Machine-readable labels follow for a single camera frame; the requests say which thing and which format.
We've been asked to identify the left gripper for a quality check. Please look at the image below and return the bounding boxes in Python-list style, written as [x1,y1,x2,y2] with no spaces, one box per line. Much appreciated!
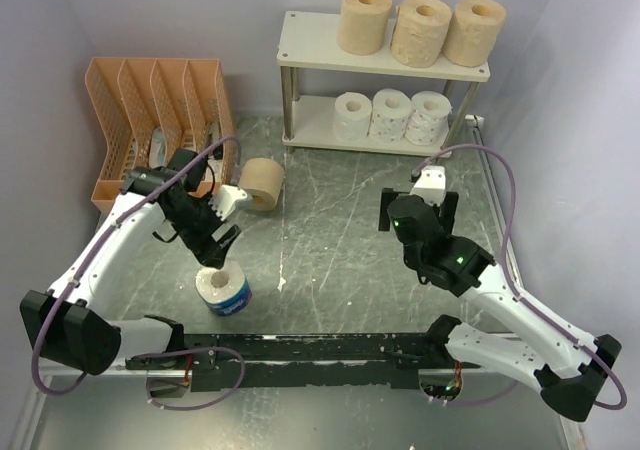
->
[169,191,242,269]

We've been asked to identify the white roll blue wrapper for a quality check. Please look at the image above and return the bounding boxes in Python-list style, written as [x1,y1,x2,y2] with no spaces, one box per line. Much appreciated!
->
[195,260,252,317]

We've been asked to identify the white roll red dots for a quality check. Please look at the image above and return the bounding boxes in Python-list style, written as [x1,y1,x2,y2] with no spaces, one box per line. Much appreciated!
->
[369,89,413,143]

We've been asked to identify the plain white paper roll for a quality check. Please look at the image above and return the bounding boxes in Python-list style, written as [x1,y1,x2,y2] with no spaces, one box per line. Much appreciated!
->
[332,92,372,143]

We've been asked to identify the brown roll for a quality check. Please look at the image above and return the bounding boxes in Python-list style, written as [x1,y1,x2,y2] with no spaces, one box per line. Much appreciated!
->
[441,0,506,68]
[390,0,452,68]
[337,0,392,56]
[238,158,285,211]

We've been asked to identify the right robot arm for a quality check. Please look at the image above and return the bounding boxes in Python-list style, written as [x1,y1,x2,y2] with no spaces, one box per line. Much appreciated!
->
[379,188,622,422]

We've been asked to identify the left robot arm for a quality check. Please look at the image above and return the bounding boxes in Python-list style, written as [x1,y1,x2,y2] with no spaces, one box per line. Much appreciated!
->
[20,149,251,375]

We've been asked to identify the white two-tier shelf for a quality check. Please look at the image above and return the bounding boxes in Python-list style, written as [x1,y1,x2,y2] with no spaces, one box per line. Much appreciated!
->
[277,10,491,156]

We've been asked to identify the blue correction tape pack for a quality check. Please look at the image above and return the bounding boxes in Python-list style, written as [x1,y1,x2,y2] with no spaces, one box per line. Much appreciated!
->
[148,127,166,168]

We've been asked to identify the black white brush tools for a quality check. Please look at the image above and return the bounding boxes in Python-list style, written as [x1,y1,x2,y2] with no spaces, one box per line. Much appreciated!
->
[205,122,224,161]

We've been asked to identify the orange plastic desk organizer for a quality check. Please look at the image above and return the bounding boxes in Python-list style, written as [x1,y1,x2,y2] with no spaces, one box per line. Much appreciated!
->
[85,57,235,215]

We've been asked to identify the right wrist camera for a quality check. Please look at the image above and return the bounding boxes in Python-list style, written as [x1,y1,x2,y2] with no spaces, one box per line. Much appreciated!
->
[409,166,446,206]

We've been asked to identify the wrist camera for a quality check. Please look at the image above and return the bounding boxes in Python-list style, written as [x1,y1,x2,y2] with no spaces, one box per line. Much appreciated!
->
[209,185,253,221]
[409,166,446,206]

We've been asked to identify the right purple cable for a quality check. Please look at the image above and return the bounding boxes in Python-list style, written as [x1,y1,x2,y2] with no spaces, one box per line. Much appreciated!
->
[412,143,629,411]

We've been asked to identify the purple cable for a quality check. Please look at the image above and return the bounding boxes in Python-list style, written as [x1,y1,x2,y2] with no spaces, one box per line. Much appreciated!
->
[30,136,247,411]
[412,143,629,411]

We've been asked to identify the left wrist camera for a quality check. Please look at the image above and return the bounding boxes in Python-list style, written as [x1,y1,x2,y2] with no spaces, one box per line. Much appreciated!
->
[209,185,253,221]

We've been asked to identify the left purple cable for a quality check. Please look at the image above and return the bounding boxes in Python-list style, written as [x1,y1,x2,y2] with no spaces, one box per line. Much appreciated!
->
[30,136,247,411]

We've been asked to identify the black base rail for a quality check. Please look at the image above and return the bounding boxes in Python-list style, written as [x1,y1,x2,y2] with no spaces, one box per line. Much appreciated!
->
[126,333,454,392]

